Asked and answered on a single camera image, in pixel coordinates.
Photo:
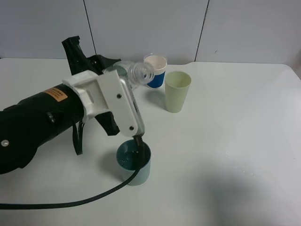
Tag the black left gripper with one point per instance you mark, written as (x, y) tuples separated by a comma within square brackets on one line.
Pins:
[(78, 62)]

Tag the clear bottle with green label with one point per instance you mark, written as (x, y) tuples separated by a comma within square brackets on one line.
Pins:
[(137, 74)]

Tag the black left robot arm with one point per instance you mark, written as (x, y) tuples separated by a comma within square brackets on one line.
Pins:
[(37, 119)]

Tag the white cup with blue sleeve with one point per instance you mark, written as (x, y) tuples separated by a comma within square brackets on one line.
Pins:
[(159, 63)]

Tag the pale green plastic cup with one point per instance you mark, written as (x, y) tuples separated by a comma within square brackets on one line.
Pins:
[(177, 84)]

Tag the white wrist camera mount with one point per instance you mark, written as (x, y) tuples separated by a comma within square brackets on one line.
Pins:
[(108, 92)]

